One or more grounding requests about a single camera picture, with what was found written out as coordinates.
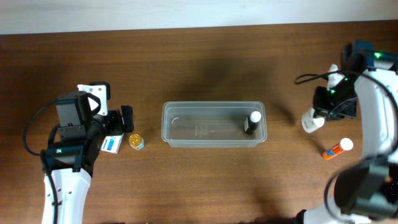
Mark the gold lid balm jar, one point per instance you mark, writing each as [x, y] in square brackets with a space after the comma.
[136, 141]

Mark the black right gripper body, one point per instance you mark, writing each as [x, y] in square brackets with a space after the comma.
[321, 101]

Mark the clear plastic container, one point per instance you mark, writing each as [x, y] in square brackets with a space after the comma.
[213, 124]

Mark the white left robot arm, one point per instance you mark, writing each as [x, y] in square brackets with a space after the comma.
[73, 146]

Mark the white calamine lotion bottle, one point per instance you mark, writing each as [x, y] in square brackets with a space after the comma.
[310, 122]

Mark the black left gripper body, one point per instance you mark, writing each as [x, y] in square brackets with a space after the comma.
[126, 118]

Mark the dark bottle white cap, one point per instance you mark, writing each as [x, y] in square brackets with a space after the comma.
[252, 121]

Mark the white Panadol box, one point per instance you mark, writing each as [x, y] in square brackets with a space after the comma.
[111, 144]

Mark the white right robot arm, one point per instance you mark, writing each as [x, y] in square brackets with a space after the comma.
[365, 83]

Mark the orange glue stick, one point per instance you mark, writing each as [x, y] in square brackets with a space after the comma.
[345, 144]

